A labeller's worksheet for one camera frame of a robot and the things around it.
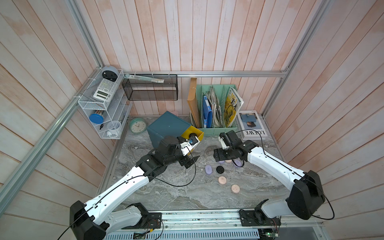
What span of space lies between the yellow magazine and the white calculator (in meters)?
0.74

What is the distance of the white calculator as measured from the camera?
29.3 inches

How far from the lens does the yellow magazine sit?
97cm
